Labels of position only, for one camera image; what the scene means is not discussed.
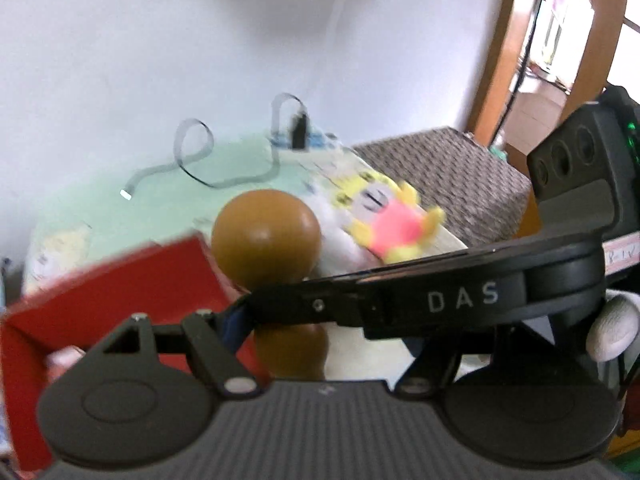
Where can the red cardboard box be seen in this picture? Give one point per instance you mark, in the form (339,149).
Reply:
(100,285)

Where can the yellow and pink plush toy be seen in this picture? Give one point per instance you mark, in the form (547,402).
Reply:
(395,230)

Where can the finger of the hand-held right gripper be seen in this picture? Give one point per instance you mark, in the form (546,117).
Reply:
(310,305)

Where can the black charger plug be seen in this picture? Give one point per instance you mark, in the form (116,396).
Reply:
(299,130)

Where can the person's right hand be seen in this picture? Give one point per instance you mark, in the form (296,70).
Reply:
(615,327)

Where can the wooden door frame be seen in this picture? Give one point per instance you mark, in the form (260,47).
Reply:
(500,35)

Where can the gourd ornament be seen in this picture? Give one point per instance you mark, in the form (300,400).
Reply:
(265,240)

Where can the brown wicker basket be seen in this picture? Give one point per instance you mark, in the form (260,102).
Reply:
(450,175)

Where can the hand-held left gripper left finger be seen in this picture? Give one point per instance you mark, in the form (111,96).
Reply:
(231,332)

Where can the mint green bear printed cloth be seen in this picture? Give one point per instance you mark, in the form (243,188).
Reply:
(150,210)

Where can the white power strip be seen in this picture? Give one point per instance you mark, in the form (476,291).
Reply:
(322,141)

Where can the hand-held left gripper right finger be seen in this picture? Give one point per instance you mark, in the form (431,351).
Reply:
(425,375)

